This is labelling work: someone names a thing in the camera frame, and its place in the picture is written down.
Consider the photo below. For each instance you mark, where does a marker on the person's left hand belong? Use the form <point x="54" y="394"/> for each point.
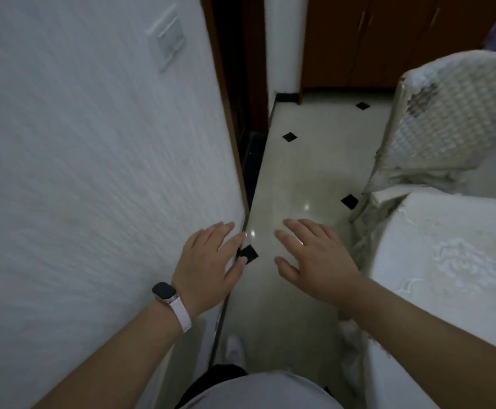
<point x="203" y="276"/>

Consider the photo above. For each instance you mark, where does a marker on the person's right hand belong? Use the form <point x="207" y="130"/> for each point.
<point x="324" y="268"/>

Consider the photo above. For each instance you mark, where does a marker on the cream quilted cover chair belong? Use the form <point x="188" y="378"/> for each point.
<point x="452" y="114"/>

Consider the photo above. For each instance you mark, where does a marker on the person's right forearm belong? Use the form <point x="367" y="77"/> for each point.
<point x="435" y="349"/>

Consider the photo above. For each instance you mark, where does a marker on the person's left forearm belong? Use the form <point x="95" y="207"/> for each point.
<point x="115" y="366"/>

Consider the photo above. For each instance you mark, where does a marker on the smartwatch with white band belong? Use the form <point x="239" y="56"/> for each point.
<point x="175" y="304"/>

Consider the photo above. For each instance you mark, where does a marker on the white left sneaker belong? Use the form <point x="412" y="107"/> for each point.
<point x="235" y="351"/>

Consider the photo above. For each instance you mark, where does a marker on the black trousers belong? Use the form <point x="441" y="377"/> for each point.
<point x="213" y="376"/>

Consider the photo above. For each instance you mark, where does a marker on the table with cream floral tablecloth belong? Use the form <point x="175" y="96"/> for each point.
<point x="444" y="251"/>

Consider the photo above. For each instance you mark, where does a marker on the white shirt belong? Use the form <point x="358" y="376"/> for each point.
<point x="265" y="394"/>

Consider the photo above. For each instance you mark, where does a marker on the black baseboard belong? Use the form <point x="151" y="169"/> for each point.
<point x="288" y="97"/>

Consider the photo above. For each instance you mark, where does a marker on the tall brown wooden cabinet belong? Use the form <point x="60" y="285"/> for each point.
<point x="337" y="38"/>

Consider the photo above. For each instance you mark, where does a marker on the brown wooden door frame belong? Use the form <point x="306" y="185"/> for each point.
<point x="226" y="102"/>

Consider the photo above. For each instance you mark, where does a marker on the white wall light switch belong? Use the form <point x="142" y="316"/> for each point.
<point x="167" y="36"/>

